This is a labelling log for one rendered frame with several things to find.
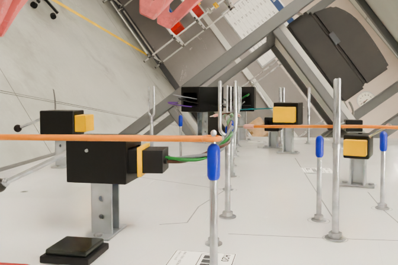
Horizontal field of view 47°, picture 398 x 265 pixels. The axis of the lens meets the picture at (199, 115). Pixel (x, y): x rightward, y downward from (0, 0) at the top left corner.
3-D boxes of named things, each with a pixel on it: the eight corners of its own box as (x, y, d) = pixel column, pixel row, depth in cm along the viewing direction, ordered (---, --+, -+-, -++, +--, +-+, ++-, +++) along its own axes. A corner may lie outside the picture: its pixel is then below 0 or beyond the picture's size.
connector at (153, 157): (120, 167, 43) (120, 146, 43) (171, 167, 42) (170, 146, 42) (111, 173, 40) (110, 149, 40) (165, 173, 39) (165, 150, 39)
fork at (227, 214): (217, 219, 46) (216, 80, 46) (219, 214, 48) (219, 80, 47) (236, 219, 46) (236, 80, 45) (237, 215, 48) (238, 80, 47)
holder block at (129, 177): (87, 174, 44) (86, 133, 44) (141, 175, 43) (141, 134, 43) (66, 182, 40) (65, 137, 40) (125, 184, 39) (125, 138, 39)
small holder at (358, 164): (380, 178, 68) (381, 130, 67) (373, 190, 60) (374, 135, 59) (348, 175, 70) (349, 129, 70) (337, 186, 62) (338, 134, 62)
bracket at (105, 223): (103, 225, 44) (103, 174, 44) (127, 226, 44) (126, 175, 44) (82, 239, 40) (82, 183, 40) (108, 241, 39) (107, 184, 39)
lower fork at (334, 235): (347, 242, 39) (350, 77, 38) (326, 241, 39) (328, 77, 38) (343, 235, 41) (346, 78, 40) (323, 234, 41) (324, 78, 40)
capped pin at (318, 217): (323, 223, 45) (324, 136, 44) (308, 220, 46) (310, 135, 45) (328, 219, 46) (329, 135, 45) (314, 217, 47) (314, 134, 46)
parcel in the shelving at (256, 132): (244, 125, 733) (258, 115, 728) (247, 126, 772) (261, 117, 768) (256, 142, 726) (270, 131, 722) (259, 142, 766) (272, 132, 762)
